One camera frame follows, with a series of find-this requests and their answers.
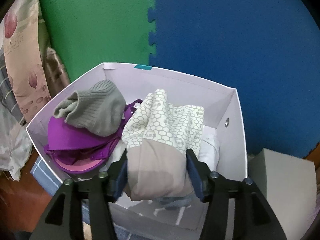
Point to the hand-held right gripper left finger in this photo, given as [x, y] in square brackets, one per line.
[118, 178]

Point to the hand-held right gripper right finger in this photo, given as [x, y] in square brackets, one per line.
[195, 176]

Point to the honeycomb patterned underwear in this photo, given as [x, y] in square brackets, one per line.
[160, 142]

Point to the purple bra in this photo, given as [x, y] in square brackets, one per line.
[75, 142]

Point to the grey knitted sock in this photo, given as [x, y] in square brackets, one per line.
[97, 110]

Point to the white shoe box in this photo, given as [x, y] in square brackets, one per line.
[175, 82]

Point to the blue checked cloth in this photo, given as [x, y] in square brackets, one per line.
[41, 171]

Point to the white floral bedsheet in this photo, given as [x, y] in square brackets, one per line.
[15, 150]

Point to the brown wooden panel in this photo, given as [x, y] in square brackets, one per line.
[313, 157]

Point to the brown patterned cloth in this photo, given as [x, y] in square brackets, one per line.
[56, 70]

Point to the grey plaid blanket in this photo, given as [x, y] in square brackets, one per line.
[8, 92]

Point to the blue foam mat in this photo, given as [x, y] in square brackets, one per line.
[237, 42]

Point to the beige floral pillow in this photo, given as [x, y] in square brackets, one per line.
[22, 67]

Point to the green foam mat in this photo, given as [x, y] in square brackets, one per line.
[95, 25]

